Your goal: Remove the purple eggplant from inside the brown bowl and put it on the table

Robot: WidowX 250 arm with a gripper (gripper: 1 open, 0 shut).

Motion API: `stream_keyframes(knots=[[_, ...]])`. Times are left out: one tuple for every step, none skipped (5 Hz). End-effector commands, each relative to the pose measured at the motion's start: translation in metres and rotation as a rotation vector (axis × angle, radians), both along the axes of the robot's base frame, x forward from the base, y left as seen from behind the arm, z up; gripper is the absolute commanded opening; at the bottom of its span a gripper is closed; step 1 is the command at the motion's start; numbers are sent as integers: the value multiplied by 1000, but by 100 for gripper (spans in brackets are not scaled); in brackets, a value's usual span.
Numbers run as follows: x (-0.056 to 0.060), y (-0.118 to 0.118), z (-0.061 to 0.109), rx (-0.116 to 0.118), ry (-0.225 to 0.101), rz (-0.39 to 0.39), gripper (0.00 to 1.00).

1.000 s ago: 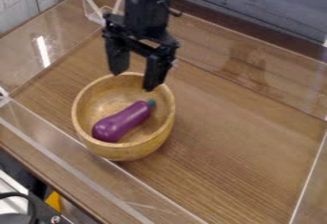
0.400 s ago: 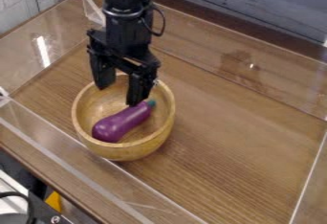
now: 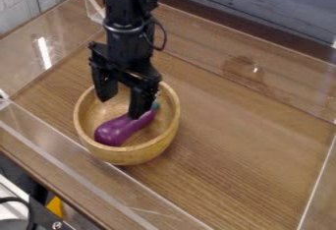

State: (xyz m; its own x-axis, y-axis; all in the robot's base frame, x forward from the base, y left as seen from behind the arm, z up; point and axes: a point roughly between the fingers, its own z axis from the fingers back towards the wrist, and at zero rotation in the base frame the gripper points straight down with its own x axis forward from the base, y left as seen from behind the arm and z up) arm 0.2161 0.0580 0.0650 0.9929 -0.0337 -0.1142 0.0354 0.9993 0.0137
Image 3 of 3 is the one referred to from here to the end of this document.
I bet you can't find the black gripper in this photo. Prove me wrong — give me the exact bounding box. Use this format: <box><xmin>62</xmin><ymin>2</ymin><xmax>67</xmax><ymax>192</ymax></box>
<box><xmin>90</xmin><ymin>24</ymin><xmax>163</xmax><ymax>119</ymax></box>

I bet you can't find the purple toy eggplant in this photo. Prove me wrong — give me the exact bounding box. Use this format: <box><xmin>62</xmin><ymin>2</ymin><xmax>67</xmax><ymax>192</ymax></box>
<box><xmin>95</xmin><ymin>101</ymin><xmax>160</xmax><ymax>146</ymax></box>

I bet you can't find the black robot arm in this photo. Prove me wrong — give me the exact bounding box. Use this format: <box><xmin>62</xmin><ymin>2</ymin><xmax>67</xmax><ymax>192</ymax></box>
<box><xmin>90</xmin><ymin>0</ymin><xmax>166</xmax><ymax>119</ymax></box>

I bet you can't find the brown wooden bowl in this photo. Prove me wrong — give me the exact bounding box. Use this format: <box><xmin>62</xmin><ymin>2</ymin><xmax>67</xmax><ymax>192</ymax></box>
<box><xmin>74</xmin><ymin>83</ymin><xmax>182</xmax><ymax>166</ymax></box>

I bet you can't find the yellow black device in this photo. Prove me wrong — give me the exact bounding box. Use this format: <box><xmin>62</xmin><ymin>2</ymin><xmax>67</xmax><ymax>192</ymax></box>
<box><xmin>30</xmin><ymin>197</ymin><xmax>76</xmax><ymax>230</ymax></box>

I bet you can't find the clear acrylic corner bracket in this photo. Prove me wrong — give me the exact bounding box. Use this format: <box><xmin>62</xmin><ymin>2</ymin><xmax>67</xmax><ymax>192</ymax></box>
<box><xmin>84</xmin><ymin>0</ymin><xmax>106</xmax><ymax>25</ymax></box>

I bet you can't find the clear acrylic tray wall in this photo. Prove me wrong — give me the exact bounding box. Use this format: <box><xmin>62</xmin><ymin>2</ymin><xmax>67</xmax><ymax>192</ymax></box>
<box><xmin>0</xmin><ymin>0</ymin><xmax>336</xmax><ymax>230</ymax></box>

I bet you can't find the black cable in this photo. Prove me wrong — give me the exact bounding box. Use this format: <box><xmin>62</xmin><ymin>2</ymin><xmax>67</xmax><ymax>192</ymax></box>
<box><xmin>0</xmin><ymin>197</ymin><xmax>38</xmax><ymax>230</ymax></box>

